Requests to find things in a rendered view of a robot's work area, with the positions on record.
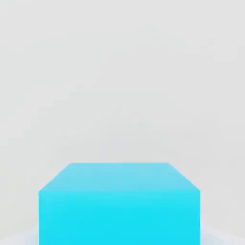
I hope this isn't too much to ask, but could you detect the small cyan cube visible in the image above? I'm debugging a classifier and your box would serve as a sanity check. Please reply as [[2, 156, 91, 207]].
[[38, 162, 201, 245]]

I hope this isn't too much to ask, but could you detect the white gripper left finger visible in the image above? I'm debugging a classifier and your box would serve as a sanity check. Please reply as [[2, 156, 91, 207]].
[[0, 226, 39, 245]]

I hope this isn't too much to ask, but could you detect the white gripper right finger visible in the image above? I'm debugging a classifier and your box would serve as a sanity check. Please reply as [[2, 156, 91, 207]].
[[200, 224, 245, 245]]

